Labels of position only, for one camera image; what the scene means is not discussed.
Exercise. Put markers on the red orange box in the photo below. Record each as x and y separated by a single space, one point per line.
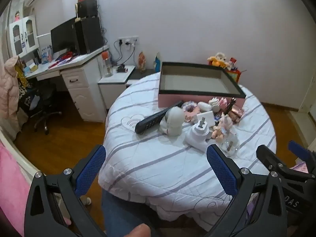
233 75

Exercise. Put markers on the bottle with orange cap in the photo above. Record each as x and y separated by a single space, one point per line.
107 66

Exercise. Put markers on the pink white block figure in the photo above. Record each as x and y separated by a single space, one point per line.
214 103

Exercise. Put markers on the pink padded jacket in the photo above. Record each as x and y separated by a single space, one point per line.
8 86

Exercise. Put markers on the person's left hand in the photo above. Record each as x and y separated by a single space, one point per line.
138 230

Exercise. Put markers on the pink blanket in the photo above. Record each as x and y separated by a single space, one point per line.
12 190

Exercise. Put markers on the white slipper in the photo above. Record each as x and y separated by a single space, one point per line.
86 200

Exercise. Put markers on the clear glass bottle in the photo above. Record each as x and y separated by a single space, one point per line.
230 144

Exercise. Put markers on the rose gold cylinder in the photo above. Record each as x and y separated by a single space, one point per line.
235 114

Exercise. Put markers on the black computer monitor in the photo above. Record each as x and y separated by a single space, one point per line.
63 35

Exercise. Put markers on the white bed frame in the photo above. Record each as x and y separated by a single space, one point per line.
19 158

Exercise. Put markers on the white round-headed figurine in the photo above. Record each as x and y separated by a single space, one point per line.
174 118

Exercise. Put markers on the white wall outlet strip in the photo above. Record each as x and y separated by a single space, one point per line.
128 40

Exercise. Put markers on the pink box with black rim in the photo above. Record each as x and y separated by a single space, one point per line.
172 101

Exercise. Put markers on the orange figurine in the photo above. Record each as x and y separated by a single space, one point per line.
142 63

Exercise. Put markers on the person's leg in jeans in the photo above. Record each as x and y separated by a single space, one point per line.
118 212

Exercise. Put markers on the white desk with drawers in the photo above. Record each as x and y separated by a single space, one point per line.
81 88

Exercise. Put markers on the small doll figurine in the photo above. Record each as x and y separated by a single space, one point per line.
223 126

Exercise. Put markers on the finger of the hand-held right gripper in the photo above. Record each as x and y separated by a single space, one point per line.
298 150
267 156

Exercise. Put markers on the black speaker box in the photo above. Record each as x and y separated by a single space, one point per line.
86 8

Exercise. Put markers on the blue white figurine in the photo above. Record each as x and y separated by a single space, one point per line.
157 63

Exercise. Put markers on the black remote control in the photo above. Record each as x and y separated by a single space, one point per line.
153 122

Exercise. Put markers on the white rectangular charger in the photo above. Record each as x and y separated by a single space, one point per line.
207 116

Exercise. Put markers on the white nightstand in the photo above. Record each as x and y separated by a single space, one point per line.
113 91

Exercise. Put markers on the black computer tower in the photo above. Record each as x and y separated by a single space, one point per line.
88 35

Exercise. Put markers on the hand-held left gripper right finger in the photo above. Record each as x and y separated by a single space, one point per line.
222 170

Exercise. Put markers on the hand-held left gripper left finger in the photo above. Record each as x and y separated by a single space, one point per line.
91 170

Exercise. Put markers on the round table with striped cloth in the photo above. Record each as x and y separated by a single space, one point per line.
148 158

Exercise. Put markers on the small black device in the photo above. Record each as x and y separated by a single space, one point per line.
121 68

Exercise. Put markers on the dark gold-trimmed lipstick case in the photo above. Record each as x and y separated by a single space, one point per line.
230 103

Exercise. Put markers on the black office chair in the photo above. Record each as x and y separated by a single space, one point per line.
44 96

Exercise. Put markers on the white glass-door cabinet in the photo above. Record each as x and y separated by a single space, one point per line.
24 37

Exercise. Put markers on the pink block cake toy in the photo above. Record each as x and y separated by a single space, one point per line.
190 108

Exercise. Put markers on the white earbuds case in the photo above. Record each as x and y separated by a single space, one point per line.
204 106

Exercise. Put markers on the red papers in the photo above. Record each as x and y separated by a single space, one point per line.
61 59

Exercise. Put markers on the yellow white plush toy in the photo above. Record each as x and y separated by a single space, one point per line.
218 58

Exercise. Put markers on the white plug adapter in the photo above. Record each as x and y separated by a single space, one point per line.
197 135

